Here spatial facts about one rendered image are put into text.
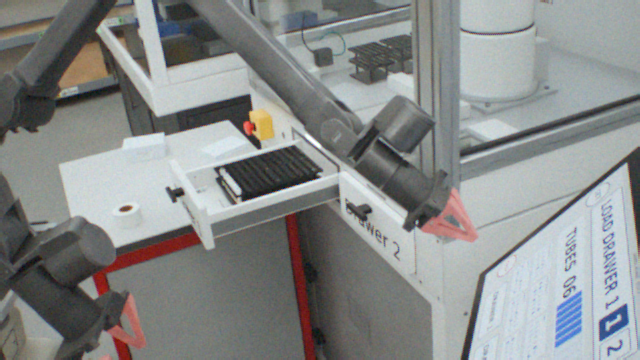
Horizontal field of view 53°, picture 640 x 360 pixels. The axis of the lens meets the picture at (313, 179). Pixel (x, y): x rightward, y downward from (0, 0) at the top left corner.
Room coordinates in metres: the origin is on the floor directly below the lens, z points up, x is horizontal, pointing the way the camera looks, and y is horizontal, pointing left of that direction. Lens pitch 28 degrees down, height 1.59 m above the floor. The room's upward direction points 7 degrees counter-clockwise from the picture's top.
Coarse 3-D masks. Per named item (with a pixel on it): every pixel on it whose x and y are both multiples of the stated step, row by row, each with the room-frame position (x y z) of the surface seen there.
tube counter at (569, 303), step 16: (576, 272) 0.59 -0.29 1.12; (560, 288) 0.59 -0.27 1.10; (576, 288) 0.56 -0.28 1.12; (560, 304) 0.56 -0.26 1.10; (576, 304) 0.54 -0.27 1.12; (560, 320) 0.53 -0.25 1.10; (576, 320) 0.51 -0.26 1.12; (560, 336) 0.51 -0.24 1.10; (576, 336) 0.49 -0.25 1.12; (560, 352) 0.49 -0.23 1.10; (576, 352) 0.47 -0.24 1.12
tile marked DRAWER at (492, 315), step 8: (504, 288) 0.70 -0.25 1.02; (488, 296) 0.72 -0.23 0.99; (496, 296) 0.70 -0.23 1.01; (504, 296) 0.68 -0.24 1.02; (488, 304) 0.70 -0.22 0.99; (496, 304) 0.68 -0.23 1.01; (504, 304) 0.67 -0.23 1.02; (488, 312) 0.68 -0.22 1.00; (496, 312) 0.66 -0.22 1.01; (488, 320) 0.66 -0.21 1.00; (496, 320) 0.65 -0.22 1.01; (480, 328) 0.66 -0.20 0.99; (488, 328) 0.65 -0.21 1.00; (480, 336) 0.64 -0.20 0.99
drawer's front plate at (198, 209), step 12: (180, 168) 1.40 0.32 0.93; (180, 180) 1.34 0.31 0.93; (192, 192) 1.27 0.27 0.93; (180, 204) 1.42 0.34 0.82; (192, 204) 1.25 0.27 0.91; (204, 204) 1.21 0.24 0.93; (192, 216) 1.29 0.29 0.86; (204, 216) 1.20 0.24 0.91; (204, 228) 1.20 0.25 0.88; (204, 240) 1.20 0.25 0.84
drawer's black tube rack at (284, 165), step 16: (240, 160) 1.47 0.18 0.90; (256, 160) 1.46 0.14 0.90; (272, 160) 1.45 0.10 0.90; (288, 160) 1.44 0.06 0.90; (304, 160) 1.43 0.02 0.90; (240, 176) 1.38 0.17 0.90; (256, 176) 1.37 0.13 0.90; (272, 176) 1.36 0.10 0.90; (288, 176) 1.36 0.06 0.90; (304, 176) 1.35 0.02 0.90; (224, 192) 1.38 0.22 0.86; (256, 192) 1.30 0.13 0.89; (272, 192) 1.34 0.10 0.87
